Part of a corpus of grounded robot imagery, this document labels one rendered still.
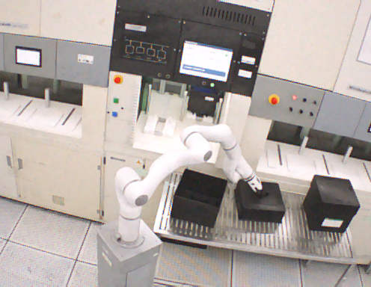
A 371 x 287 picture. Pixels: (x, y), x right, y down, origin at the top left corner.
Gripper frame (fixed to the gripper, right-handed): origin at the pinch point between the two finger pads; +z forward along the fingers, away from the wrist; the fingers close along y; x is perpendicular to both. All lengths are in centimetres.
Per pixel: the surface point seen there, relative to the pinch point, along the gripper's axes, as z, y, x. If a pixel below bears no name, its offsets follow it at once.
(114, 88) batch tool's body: -98, 36, 43
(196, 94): -44, 81, 16
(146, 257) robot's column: -33, -44, 63
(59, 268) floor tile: -30, -13, 155
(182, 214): -29, -19, 40
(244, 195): -5.8, -2.2, 9.7
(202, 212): -25.7, -21.8, 28.9
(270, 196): 6.8, -0.7, -2.9
